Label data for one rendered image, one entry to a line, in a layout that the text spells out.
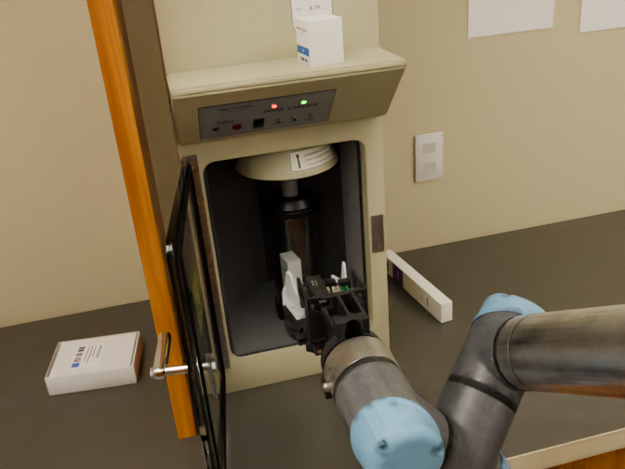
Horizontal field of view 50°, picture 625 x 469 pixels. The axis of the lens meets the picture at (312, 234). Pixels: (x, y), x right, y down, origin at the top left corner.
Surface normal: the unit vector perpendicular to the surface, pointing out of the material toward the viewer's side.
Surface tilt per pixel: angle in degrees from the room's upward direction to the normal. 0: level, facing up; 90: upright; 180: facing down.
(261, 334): 0
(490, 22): 90
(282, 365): 90
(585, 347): 72
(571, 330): 56
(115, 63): 90
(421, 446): 91
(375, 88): 135
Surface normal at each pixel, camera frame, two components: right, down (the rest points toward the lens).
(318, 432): -0.07, -0.90
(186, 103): 0.23, 0.92
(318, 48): 0.35, 0.37
